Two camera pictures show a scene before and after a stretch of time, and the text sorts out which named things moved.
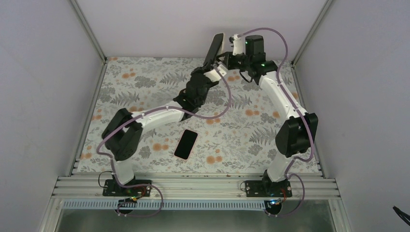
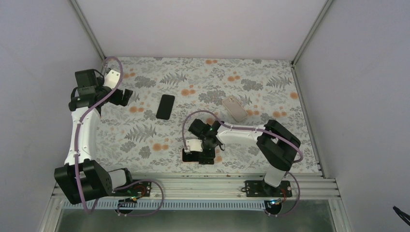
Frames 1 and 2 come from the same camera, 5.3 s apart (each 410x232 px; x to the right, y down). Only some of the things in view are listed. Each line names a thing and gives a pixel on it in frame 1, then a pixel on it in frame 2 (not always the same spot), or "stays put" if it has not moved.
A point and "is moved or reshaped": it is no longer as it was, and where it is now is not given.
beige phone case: (222, 50) to (235, 108)
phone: (185, 144) is moved or reshaped
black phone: (214, 48) is moved or reshaped
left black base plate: (112, 188) stays put
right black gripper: (229, 63) to (211, 155)
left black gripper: (204, 68) to (117, 100)
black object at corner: (402, 215) stays put
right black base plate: (267, 188) stays put
